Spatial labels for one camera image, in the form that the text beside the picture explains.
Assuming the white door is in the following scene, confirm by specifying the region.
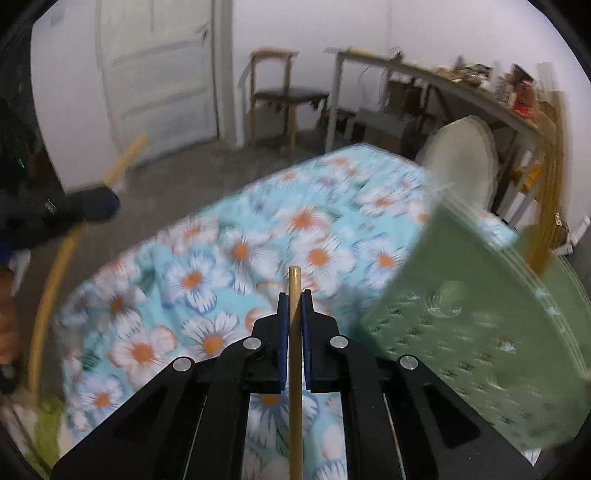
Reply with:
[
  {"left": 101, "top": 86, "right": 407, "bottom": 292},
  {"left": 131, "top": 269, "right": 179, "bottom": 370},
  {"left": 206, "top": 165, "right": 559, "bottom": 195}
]
[{"left": 95, "top": 0, "right": 220, "bottom": 162}]

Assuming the grey storage box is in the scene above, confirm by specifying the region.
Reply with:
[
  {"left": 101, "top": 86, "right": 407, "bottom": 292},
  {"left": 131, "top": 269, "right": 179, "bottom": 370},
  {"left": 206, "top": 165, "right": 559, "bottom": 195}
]
[{"left": 355, "top": 108, "right": 416, "bottom": 144}]

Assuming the white wooden-top table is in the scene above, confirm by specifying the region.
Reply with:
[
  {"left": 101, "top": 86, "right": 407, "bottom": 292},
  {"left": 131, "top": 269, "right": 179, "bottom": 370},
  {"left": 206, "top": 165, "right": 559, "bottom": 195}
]
[{"left": 323, "top": 46, "right": 561, "bottom": 155}]

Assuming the green cloth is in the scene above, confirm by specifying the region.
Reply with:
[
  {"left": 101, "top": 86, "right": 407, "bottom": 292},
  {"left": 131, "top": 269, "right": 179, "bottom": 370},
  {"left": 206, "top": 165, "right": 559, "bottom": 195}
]
[{"left": 28, "top": 397, "right": 65, "bottom": 472}]

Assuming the person's left hand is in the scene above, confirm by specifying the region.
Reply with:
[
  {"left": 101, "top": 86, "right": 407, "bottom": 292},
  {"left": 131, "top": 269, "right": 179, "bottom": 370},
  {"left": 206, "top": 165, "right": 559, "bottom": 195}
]
[{"left": 0, "top": 270, "right": 21, "bottom": 370}]

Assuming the green plastic basket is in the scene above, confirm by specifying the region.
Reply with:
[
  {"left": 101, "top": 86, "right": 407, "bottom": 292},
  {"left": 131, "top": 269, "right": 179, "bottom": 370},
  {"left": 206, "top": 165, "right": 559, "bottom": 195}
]
[{"left": 358, "top": 200, "right": 587, "bottom": 455}]

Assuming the wooden chair with dark seat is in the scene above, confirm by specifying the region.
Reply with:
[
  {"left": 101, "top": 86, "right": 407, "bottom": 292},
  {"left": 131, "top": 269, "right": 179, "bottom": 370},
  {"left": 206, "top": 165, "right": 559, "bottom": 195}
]
[{"left": 238, "top": 48, "right": 331, "bottom": 151}]

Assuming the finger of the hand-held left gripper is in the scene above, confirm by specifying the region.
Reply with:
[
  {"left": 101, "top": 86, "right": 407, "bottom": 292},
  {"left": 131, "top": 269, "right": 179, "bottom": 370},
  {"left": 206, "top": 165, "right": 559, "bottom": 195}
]
[{"left": 48, "top": 187, "right": 122, "bottom": 232}]

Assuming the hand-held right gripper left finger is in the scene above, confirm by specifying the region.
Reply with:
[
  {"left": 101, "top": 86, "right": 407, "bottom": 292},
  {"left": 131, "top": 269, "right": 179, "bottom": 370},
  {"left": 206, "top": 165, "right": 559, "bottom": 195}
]
[{"left": 51, "top": 292, "right": 291, "bottom": 480}]

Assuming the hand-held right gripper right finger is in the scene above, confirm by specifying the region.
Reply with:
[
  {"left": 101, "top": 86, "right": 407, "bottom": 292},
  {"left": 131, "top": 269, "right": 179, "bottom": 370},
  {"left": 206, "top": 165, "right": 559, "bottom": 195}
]
[{"left": 301, "top": 290, "right": 539, "bottom": 480}]

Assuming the single wooden chopstick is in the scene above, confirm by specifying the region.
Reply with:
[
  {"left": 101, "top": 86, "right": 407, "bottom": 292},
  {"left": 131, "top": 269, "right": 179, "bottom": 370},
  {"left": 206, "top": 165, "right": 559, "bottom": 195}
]
[
  {"left": 287, "top": 265, "right": 305, "bottom": 480},
  {"left": 25, "top": 134, "right": 149, "bottom": 393}
]

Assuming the floral light blue blanket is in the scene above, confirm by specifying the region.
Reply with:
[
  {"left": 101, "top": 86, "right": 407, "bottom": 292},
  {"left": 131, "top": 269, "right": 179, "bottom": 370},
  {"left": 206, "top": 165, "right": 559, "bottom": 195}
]
[{"left": 55, "top": 143, "right": 518, "bottom": 480}]

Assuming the white ceramic spoon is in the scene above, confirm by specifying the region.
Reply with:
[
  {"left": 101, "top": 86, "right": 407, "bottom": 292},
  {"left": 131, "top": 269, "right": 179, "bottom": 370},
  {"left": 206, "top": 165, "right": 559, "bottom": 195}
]
[{"left": 416, "top": 116, "right": 499, "bottom": 217}]

